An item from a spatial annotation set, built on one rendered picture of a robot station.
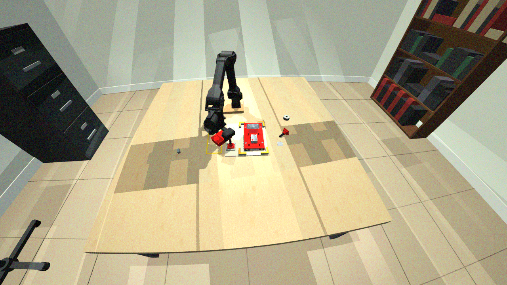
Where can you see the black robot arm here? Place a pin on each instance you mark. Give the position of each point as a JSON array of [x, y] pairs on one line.
[[224, 63]]

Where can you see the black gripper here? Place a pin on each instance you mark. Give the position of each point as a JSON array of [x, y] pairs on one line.
[[227, 132]]

